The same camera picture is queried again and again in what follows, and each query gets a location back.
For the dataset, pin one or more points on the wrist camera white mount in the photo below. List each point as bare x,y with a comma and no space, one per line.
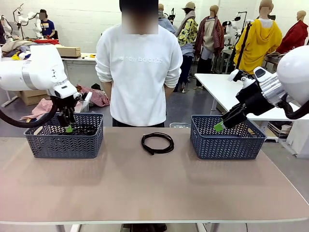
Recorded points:
84,96
235,75

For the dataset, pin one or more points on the mannequin in red patterned coat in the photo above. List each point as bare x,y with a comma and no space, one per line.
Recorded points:
210,36

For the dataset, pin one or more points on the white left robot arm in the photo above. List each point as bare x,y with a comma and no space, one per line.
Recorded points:
36,72

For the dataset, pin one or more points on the flat cardboard box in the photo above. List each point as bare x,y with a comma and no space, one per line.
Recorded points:
70,51

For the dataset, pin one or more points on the white table leg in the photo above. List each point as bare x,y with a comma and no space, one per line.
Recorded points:
207,227
70,228

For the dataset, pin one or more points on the black pole stand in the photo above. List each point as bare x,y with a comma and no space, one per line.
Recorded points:
242,46

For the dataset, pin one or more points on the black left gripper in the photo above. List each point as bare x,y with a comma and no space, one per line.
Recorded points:
65,104

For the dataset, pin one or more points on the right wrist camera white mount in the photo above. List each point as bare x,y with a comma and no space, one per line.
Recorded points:
235,75

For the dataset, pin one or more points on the long white empty table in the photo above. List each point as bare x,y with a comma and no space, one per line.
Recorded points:
217,84

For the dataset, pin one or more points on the clear plastic storage bin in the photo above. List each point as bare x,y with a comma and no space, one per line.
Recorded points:
83,107

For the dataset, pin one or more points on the pink checkered cloth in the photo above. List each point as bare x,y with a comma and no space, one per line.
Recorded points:
41,108

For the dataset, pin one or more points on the person's right forearm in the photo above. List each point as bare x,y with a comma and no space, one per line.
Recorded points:
107,89

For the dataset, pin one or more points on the figure in blue denim jacket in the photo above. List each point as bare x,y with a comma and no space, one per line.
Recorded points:
166,24

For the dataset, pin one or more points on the mannequin in yellow hoodie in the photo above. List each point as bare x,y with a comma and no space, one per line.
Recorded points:
260,43

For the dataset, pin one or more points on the person in blue t-shirt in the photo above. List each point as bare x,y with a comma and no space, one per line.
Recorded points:
48,26

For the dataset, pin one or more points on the cluttered white side table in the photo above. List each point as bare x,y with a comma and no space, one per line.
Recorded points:
271,62

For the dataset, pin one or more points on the person in white sweatshirt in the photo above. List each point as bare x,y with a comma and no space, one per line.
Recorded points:
140,84

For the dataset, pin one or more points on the person in black top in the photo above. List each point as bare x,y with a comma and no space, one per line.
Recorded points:
2,33

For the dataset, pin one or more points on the red patterned clothes heap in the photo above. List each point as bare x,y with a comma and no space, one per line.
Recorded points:
95,95

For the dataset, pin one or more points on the mannequin in red garment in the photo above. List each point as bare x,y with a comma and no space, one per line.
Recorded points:
295,36

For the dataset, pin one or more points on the open cardboard floor box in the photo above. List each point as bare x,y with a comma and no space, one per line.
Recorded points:
31,96

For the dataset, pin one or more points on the small clear plastic box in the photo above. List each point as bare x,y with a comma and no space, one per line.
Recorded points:
179,125

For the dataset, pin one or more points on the blue-grey plastic woven basket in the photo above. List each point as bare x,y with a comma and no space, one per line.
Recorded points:
60,147
229,147

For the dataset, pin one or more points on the pile of mixed clothes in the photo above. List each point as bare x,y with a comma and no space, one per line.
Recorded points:
17,47

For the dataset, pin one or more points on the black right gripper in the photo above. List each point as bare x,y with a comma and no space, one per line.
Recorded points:
253,99

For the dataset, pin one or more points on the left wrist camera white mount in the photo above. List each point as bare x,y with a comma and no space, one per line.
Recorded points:
84,96

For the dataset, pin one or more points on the white background work table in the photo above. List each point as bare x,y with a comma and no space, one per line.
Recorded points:
80,70

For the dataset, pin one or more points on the figure with hat floral shirt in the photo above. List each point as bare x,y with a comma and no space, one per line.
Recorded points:
189,29

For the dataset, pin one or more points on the yellow tape roll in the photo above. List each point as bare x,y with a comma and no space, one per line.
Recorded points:
93,56

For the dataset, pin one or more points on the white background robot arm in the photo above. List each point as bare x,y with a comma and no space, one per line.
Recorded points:
36,24

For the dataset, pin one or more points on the small white background robot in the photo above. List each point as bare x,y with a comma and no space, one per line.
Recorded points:
233,27

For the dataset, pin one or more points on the person's left forearm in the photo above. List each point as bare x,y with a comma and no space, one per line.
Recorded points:
169,90

